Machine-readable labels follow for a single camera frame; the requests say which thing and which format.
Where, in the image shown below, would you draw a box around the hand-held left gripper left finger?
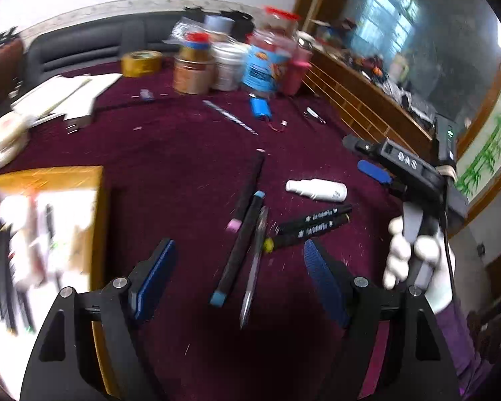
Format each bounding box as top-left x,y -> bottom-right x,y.
20,238 -> 178,401

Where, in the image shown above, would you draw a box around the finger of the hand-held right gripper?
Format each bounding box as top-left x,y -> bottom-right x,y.
358,159 -> 406,193
342,134 -> 385,158

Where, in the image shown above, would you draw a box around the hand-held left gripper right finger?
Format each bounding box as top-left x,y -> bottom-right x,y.
303,238 -> 460,401

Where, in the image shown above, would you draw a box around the black marker lime end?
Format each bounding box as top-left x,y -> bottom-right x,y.
263,213 -> 351,254

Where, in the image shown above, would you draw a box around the small white spray bottle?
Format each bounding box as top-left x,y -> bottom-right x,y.
285,178 -> 347,202

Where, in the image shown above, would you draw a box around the black marker yellow ends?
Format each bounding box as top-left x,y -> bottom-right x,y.
273,204 -> 353,235

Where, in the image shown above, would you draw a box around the clear capped gel pen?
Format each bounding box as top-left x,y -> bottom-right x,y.
238,206 -> 270,330

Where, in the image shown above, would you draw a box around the black marker teal ends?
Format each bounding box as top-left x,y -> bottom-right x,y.
209,191 -> 266,307

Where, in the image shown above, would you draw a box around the black marker pink ends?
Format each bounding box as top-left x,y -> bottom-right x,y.
226,149 -> 266,233

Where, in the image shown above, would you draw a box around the yellow taped cardboard box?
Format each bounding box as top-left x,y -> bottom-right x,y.
0,166 -> 110,401

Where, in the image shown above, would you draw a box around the person's right forearm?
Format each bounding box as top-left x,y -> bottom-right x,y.
435,296 -> 494,401

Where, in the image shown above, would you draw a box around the person's right hand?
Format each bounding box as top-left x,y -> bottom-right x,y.
382,216 -> 456,314

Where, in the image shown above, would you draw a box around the wooden cabinet ledge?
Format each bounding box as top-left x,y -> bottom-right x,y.
300,49 -> 436,156

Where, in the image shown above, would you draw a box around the small metal clippers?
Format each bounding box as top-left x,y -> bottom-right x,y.
303,107 -> 327,125

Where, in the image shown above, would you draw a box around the assorted clutter pile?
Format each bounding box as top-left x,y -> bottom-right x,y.
312,17 -> 437,127

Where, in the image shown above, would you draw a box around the glass bottle pink knit sleeve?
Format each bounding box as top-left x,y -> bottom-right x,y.
281,35 -> 314,96

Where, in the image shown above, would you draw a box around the clear jar blue label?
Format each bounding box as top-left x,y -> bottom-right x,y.
241,6 -> 302,93

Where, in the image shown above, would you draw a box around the slim metal tipped pen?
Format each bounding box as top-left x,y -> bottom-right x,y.
202,100 -> 260,137

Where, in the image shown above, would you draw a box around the white plastic jar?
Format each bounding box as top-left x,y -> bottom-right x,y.
211,42 -> 249,92

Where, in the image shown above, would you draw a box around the white charger plug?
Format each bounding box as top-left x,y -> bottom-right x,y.
64,104 -> 97,133

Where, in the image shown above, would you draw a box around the brown labelled jar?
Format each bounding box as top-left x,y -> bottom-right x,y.
173,46 -> 216,95

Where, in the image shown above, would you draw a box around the grey tape roll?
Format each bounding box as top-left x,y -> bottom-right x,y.
203,13 -> 236,34

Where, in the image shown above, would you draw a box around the stack of coloured tape rolls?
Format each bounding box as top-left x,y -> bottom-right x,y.
184,31 -> 213,51

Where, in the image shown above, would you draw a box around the white tissue bundle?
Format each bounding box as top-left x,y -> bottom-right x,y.
0,113 -> 32,172

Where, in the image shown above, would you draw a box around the white paper sheets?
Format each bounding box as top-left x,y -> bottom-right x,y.
10,73 -> 123,118

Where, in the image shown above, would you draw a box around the yellow tape roll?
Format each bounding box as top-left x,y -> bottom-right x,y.
121,50 -> 163,78

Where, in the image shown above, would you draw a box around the black leather sofa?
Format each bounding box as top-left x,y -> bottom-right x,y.
25,12 -> 202,81

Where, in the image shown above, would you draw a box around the brown upholstered chair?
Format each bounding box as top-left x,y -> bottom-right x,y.
0,37 -> 28,113

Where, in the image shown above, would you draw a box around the green bamboo wall poster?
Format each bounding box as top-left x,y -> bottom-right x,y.
454,91 -> 501,198

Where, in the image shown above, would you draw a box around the blue battery pack red wire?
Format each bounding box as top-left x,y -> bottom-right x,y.
249,96 -> 289,133

